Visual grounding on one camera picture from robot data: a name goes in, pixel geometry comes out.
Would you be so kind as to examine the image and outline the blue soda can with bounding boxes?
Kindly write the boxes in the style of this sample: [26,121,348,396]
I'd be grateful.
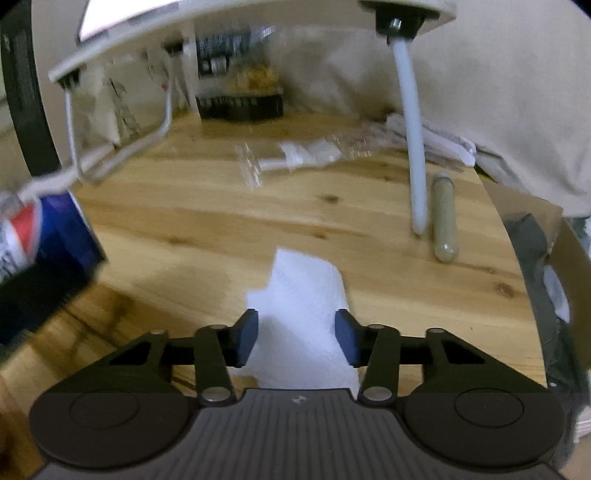
[0,189,110,288]

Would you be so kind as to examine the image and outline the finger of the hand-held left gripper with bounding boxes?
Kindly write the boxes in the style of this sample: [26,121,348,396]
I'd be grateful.
[0,262,110,348]

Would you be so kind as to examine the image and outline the white paper packets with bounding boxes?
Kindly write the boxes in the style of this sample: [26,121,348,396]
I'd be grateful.
[385,112,477,175]

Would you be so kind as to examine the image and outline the tablet with bright screen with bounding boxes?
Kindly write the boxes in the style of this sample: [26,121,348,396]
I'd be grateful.
[76,0,182,43]

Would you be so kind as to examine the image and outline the white folding laptop table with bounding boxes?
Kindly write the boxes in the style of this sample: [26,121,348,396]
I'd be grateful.
[48,0,459,236]

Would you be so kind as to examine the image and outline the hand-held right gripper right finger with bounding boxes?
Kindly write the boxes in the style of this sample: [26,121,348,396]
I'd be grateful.
[335,308,549,408]

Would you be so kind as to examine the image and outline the clear snack bag black label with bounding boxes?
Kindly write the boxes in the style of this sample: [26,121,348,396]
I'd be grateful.
[194,27,285,123]

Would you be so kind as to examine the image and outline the beige cloth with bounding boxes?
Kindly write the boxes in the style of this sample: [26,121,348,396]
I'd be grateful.
[277,0,591,220]

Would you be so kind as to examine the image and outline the clear crinkled plastic bag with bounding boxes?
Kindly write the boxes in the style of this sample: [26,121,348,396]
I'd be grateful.
[323,121,413,163]

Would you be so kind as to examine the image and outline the white printed tote bag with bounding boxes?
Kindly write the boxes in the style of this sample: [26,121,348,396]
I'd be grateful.
[76,55,191,149]

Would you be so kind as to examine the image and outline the cardboard box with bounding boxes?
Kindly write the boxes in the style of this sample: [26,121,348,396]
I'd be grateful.
[478,178,591,444]

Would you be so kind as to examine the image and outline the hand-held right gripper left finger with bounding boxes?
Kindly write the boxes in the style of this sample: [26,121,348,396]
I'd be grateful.
[60,308,259,408]

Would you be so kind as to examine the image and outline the clear plastic bag white cable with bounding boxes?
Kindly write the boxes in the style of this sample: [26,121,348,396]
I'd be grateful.
[233,137,345,189]

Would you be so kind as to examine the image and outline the white paper towel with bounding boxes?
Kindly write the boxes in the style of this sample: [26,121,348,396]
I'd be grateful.
[245,248,362,398]

